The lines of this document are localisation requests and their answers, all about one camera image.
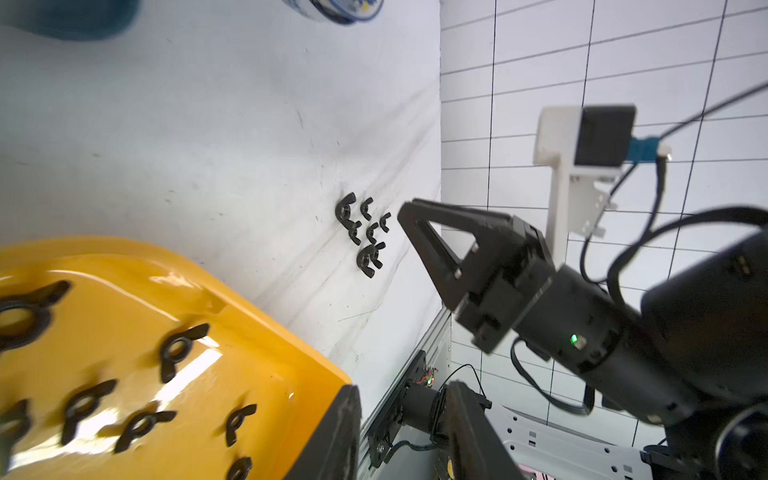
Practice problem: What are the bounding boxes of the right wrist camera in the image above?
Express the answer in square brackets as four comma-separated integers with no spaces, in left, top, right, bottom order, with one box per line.
[533,104,672,266]

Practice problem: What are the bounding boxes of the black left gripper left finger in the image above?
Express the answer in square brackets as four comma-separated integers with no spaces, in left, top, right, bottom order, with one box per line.
[284,385,361,480]

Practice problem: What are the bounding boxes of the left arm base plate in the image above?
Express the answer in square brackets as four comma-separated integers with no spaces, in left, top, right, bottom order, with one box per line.
[366,350,449,469]

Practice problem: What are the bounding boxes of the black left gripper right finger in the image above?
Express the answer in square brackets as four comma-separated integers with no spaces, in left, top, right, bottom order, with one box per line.
[443,382,524,480]

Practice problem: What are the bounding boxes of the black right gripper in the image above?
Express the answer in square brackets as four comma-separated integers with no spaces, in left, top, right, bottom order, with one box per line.
[397,199,636,375]

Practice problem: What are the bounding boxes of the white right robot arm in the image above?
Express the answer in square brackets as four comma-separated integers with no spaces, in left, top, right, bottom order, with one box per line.
[398,199,767,479]

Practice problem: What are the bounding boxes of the yellow plastic storage box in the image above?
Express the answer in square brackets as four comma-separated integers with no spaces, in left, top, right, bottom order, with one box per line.
[1,237,354,479]

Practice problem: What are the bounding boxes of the dark teal tray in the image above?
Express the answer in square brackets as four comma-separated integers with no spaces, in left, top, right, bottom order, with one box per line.
[1,0,141,41]

